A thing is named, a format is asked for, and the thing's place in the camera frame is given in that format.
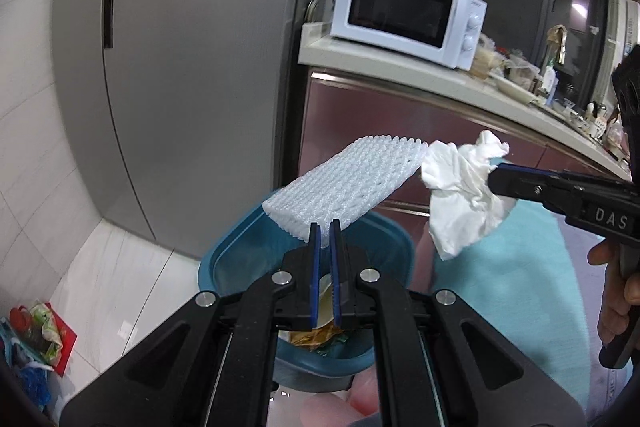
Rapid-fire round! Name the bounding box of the white plate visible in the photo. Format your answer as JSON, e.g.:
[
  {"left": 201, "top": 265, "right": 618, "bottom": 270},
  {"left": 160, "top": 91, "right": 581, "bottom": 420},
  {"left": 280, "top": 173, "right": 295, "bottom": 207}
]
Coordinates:
[{"left": 489, "top": 72, "right": 540, "bottom": 104}]

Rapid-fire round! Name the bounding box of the grey refrigerator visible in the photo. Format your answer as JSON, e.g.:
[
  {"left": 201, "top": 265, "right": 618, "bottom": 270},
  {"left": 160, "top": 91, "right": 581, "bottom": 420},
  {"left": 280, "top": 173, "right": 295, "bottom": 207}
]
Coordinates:
[{"left": 51, "top": 0, "right": 317, "bottom": 259}]

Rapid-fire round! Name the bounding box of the teal table cloth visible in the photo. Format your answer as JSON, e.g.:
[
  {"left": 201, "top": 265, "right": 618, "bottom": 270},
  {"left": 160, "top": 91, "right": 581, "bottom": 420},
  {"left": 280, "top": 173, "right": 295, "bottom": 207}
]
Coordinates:
[{"left": 429, "top": 157, "right": 597, "bottom": 409}]

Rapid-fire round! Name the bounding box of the pink kitchen cabinet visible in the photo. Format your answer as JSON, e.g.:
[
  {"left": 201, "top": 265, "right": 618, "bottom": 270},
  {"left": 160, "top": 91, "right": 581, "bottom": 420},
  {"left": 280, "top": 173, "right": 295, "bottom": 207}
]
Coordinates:
[{"left": 299, "top": 23, "right": 632, "bottom": 219}]

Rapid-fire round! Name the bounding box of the clear plastic food bag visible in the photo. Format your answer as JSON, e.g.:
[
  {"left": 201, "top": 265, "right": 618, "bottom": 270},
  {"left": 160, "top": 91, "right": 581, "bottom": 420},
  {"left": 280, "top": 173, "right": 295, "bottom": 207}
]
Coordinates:
[{"left": 471, "top": 34, "right": 506, "bottom": 80}]

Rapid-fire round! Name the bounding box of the metal kitchen faucet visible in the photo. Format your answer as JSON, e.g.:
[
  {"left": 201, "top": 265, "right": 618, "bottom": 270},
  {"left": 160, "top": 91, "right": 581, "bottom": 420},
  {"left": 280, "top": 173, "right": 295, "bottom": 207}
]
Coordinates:
[{"left": 546, "top": 25, "right": 569, "bottom": 68}]

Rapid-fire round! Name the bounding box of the red printed bag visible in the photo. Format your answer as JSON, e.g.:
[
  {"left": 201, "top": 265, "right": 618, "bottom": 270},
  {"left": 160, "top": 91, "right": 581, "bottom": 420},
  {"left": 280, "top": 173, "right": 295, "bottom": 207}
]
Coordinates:
[{"left": 9, "top": 301, "right": 79, "bottom": 378}]

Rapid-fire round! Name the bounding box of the white foam fruit net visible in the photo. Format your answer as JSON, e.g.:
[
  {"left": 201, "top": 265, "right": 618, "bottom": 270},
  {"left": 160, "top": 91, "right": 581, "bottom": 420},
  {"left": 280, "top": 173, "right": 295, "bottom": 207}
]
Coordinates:
[{"left": 262, "top": 134, "right": 430, "bottom": 251}]

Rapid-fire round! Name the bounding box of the gold foil wrapper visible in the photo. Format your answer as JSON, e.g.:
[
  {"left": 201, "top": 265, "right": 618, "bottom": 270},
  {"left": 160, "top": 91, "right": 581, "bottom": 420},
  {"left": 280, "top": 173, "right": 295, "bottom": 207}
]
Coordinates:
[{"left": 289, "top": 326, "right": 347, "bottom": 352}]

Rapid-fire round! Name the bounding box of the white tissue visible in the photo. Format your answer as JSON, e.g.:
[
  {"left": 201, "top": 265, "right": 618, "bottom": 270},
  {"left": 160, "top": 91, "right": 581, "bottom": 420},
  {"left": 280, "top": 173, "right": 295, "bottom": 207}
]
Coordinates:
[{"left": 419, "top": 130, "right": 517, "bottom": 261}]

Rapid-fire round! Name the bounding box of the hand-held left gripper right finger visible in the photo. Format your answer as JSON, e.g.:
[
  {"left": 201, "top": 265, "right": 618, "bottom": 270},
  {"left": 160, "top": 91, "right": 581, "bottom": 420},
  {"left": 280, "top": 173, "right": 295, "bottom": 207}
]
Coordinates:
[{"left": 330, "top": 220, "right": 587, "bottom": 427}]

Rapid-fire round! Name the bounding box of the person's right hand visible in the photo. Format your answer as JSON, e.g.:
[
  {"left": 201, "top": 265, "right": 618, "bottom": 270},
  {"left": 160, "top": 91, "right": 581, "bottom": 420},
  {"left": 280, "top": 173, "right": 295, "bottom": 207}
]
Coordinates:
[{"left": 587, "top": 239, "right": 640, "bottom": 354}]

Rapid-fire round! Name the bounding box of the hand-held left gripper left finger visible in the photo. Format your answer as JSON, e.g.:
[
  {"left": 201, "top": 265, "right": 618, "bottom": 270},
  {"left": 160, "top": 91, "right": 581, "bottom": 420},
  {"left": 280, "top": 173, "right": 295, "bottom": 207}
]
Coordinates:
[{"left": 59, "top": 222, "right": 323, "bottom": 427}]

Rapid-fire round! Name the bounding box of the white microwave oven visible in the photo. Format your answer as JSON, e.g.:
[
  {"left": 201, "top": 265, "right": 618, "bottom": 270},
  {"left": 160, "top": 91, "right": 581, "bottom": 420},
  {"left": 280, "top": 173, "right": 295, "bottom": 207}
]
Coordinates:
[{"left": 330, "top": 0, "right": 489, "bottom": 72}]

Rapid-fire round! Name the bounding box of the blue plastic bin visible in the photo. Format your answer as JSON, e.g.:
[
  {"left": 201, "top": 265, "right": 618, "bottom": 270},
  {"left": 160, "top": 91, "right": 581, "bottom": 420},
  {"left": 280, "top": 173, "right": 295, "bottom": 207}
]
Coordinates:
[{"left": 198, "top": 201, "right": 417, "bottom": 380}]

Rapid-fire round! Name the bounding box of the blue plastic bag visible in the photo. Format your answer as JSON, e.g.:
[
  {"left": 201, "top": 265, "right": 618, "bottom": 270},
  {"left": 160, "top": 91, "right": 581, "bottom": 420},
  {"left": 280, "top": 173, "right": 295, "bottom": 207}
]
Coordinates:
[{"left": 0, "top": 317, "right": 55, "bottom": 414}]

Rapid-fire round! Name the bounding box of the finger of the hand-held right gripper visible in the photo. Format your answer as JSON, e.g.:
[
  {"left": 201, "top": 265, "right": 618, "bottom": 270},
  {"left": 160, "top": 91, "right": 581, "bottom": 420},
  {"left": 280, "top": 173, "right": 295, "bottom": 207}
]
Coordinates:
[{"left": 487, "top": 163, "right": 577, "bottom": 214}]

